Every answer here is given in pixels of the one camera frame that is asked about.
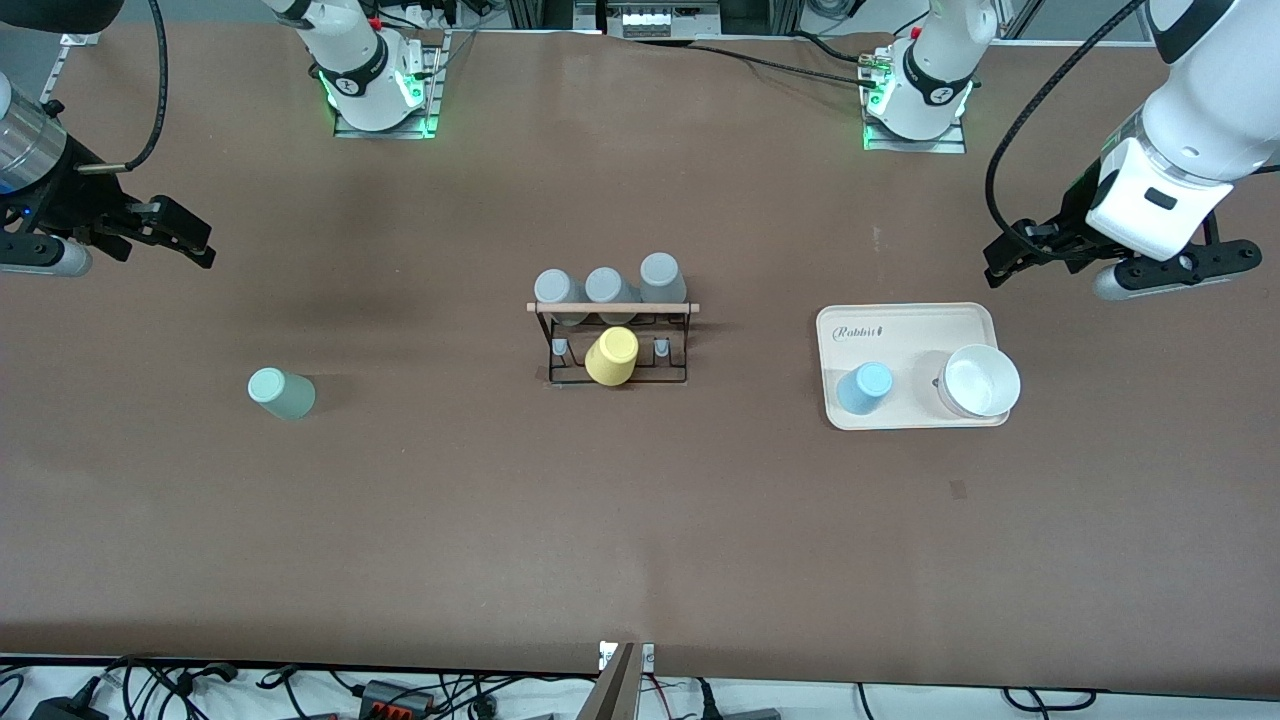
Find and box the pale green cup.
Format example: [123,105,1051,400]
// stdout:
[247,367,317,421]

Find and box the light blue cup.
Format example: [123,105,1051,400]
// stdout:
[835,361,894,416]

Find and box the white bowl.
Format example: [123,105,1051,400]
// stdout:
[936,344,1022,419]

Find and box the cream plastic tray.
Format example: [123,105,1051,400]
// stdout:
[816,302,1011,431]

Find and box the grey cup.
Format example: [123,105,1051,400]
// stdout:
[638,252,689,306]
[534,268,587,326]
[585,266,641,326]

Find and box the yellow cup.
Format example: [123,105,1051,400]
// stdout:
[584,326,640,386]

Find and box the white device with slots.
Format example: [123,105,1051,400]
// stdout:
[605,0,721,39]

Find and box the black power adapter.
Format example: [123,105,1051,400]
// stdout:
[28,693,109,720]

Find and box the black orange connector box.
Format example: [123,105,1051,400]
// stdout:
[358,680,433,717]

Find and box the grey slanted beam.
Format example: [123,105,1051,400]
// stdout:
[577,643,641,720]

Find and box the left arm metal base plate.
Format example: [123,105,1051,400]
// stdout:
[862,50,968,154]

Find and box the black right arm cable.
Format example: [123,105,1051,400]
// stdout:
[75,0,169,173]

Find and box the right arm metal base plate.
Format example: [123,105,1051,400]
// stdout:
[333,30,447,141]

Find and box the black cable across table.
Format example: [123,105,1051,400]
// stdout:
[630,35,876,89]

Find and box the black wire cup rack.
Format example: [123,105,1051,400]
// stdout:
[527,300,701,388]

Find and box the black looped floor cable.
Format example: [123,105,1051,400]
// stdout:
[100,655,241,706]
[1003,686,1098,713]

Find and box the small metal bracket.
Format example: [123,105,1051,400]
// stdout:
[598,641,656,673]

